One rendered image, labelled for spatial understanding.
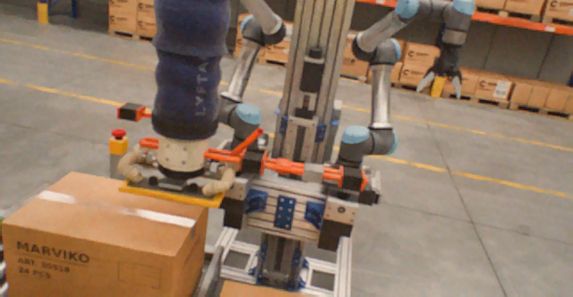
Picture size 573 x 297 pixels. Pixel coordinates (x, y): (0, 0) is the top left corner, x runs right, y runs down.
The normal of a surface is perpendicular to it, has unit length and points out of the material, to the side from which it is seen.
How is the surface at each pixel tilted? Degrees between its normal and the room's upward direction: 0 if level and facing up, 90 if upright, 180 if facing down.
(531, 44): 90
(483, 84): 90
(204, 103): 74
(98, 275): 90
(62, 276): 90
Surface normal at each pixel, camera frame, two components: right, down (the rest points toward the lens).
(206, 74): 0.70, 0.02
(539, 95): -0.17, 0.36
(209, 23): 0.56, 0.38
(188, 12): 0.08, 0.21
